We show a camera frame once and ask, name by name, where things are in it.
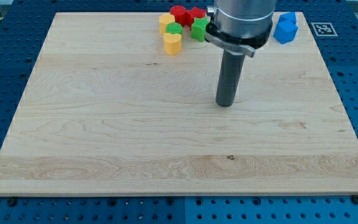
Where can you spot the red cylinder block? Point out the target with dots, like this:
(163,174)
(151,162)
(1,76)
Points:
(180,14)

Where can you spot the yellow block behind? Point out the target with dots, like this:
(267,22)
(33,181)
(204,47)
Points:
(164,20)

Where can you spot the green cylinder block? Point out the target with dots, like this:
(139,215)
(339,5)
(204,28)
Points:
(174,28)

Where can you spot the blue triangle block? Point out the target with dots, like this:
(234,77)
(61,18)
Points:
(288,16)

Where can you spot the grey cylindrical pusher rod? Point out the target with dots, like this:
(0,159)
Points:
(230,73)

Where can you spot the red star block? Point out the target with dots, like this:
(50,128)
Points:
(193,13)

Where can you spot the blue cube block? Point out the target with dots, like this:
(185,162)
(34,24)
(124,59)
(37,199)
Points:
(285,31)

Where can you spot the green star block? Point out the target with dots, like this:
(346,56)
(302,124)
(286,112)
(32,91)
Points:
(198,28)

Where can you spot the white fiducial marker tag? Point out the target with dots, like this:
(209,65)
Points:
(324,29)

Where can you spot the yellow heart block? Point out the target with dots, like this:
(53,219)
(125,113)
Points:
(172,43)

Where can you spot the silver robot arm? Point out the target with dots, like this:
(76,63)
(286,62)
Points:
(240,26)

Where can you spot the light wooden board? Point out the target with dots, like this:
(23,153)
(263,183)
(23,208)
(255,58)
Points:
(106,112)

